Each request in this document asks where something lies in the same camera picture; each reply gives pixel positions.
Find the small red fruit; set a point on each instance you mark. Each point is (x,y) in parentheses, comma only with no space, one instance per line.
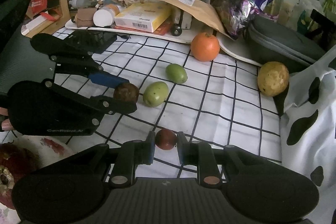
(165,139)

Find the black flat device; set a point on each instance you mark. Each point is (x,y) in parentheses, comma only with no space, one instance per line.
(91,41)

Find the green fruit near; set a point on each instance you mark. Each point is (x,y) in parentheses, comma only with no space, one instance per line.
(155,94)

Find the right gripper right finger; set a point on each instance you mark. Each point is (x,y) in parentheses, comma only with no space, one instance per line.
(202,156)

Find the cow print cloth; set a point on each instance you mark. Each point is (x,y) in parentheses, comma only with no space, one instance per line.
(307,130)

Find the white tray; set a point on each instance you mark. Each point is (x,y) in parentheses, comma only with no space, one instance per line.
(238,49)

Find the green fruit far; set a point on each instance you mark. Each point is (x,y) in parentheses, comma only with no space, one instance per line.
(176,74)

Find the red dragon fruit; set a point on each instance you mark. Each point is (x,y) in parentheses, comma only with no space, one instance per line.
(15,163)

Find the small brown box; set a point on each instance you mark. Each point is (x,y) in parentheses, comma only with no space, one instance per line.
(84,17)

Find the white cylindrical jar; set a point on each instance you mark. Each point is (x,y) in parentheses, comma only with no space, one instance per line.
(104,17)

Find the white plate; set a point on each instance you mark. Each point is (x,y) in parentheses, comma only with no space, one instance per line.
(47,150)

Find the black zipper case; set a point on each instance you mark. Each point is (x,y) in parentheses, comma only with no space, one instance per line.
(269,41)

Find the orange fruit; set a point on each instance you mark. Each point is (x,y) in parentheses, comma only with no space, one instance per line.
(205,47)

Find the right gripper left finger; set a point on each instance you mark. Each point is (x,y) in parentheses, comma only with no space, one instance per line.
(132,154)

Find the yellow passion fruit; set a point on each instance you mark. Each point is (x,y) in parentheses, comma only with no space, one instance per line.
(273,78)

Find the checkered white tablecloth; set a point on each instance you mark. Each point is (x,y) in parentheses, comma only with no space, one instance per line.
(219,103)

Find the brown paper envelope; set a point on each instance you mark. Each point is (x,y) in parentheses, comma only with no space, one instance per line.
(201,11)

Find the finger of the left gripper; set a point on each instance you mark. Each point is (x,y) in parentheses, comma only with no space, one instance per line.
(85,66)
(108,105)

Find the dark purple passion fruit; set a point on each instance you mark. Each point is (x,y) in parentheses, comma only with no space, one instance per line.
(126,92)

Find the green fruit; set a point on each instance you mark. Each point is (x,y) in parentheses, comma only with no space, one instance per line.
(176,74)
(155,94)

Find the yellow cardboard box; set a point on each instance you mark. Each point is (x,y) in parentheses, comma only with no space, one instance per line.
(143,16)

